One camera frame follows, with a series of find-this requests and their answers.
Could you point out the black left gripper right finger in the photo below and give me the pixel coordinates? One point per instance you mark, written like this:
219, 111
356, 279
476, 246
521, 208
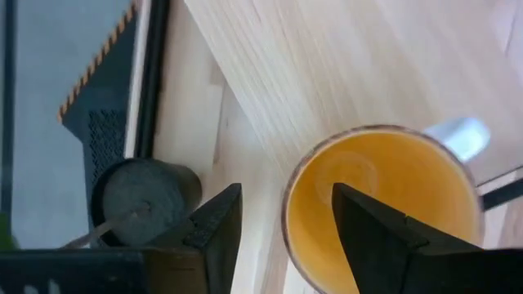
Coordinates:
380, 245

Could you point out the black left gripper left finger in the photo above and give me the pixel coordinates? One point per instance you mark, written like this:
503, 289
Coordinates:
212, 245

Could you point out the green plant in black pot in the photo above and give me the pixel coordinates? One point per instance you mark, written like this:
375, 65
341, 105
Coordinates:
143, 200

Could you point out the black aluminium table frame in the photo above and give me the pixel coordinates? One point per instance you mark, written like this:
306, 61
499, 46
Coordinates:
152, 81

